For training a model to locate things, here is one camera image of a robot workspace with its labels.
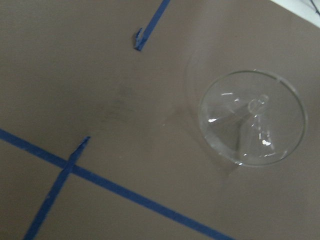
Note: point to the clear glass funnel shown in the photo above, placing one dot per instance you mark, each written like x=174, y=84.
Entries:
x=253, y=118

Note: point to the brown paper table cover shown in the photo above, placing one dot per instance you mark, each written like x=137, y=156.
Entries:
x=68, y=70

